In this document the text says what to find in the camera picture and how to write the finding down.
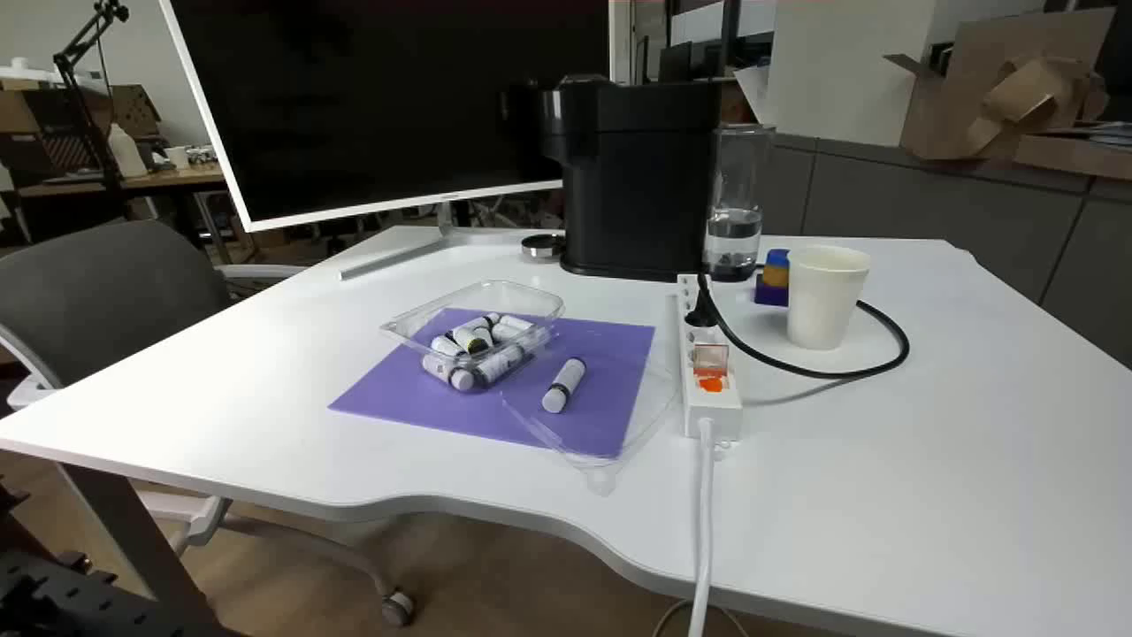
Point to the black perforated rack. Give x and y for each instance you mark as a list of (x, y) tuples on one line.
[(60, 597)]

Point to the wooden background desk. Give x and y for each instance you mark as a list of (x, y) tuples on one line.
[(117, 184)]

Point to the white framed computer monitor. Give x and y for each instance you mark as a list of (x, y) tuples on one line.
[(391, 93)]

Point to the white cylindrical capsule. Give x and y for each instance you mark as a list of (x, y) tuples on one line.
[(561, 386), (438, 365), (472, 334), (446, 349), (511, 326), (498, 363)]

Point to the white power strip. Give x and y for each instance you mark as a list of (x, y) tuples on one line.
[(715, 407)]

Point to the grey table leg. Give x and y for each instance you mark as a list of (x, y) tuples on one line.
[(136, 541)]

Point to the white monitor stand base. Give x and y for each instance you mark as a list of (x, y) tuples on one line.
[(396, 257)]

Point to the grey office chair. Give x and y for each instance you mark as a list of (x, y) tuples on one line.
[(95, 296)]

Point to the clear plastic lid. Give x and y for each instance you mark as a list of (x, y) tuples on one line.
[(623, 407)]

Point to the black coffee machine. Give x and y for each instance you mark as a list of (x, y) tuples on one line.
[(637, 177)]

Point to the flat cardboard piece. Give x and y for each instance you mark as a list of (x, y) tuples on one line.
[(1081, 155)]

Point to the orange rocker switch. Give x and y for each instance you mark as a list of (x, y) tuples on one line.
[(714, 385)]

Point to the round black disc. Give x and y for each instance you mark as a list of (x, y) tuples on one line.
[(543, 245)]

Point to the purple mat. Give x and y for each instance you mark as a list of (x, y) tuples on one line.
[(400, 394)]

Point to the white paper cup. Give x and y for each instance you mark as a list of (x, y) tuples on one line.
[(824, 296)]

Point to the clear plastic container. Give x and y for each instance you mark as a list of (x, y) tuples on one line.
[(498, 297)]

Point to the white plastic bottle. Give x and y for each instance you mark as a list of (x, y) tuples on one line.
[(124, 155)]

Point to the grey cabinet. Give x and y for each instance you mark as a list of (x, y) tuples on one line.
[(942, 215)]

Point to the plastic water bottle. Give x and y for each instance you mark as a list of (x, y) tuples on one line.
[(734, 201)]

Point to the brown cardboard box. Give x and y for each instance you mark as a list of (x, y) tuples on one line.
[(992, 83)]

